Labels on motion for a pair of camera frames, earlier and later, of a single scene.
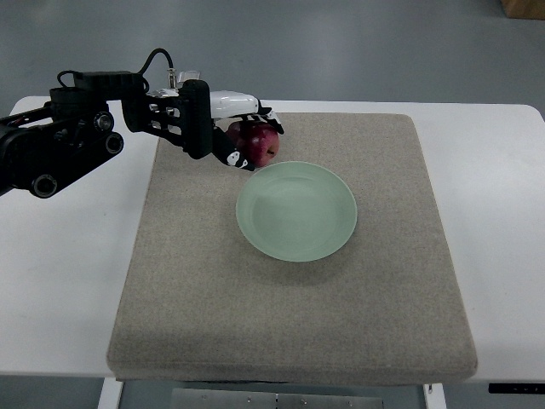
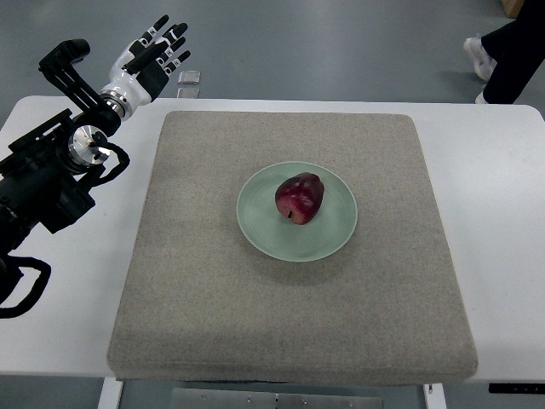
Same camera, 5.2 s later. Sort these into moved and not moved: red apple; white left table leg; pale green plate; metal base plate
Moved: red apple
Not moved: pale green plate; metal base plate; white left table leg
